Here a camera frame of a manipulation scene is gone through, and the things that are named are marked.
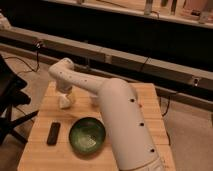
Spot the green ceramic bowl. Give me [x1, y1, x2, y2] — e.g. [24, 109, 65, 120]
[69, 117, 106, 155]

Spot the black remote control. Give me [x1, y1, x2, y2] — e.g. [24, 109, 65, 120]
[47, 122, 61, 145]

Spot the white sponge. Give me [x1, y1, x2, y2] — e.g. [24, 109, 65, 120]
[59, 95, 70, 109]

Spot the black office chair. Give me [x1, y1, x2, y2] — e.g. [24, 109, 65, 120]
[0, 54, 38, 145]

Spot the black cable on floor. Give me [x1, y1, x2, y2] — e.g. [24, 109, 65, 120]
[2, 39, 44, 76]

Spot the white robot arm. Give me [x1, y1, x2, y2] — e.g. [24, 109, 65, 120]
[49, 58, 166, 171]

